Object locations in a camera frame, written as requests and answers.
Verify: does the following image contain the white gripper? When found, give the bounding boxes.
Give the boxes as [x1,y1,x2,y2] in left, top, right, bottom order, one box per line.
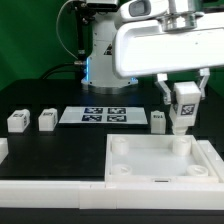
[113,13,224,105]

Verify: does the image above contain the white square tabletop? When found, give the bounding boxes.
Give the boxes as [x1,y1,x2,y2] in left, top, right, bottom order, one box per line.
[105,134,221,184]

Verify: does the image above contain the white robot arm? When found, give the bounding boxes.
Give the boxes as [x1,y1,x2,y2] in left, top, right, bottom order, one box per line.
[75,0,224,104]

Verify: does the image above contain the white sheet with markers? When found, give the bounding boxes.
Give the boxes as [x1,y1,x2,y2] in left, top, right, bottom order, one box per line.
[60,106,147,125]

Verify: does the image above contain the white left fence piece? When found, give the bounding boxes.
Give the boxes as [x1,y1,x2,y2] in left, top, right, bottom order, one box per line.
[0,138,8,164]

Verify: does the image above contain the white front fence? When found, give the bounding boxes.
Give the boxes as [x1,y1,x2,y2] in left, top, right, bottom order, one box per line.
[0,180,224,210]

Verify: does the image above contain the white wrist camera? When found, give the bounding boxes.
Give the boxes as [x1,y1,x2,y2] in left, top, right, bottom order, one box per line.
[114,0,169,28]

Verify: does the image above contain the black cable bundle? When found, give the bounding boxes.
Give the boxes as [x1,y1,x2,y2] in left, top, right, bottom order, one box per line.
[40,63,84,80]

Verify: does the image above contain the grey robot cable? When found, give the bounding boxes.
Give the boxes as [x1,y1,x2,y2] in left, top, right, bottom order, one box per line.
[56,0,88,64]

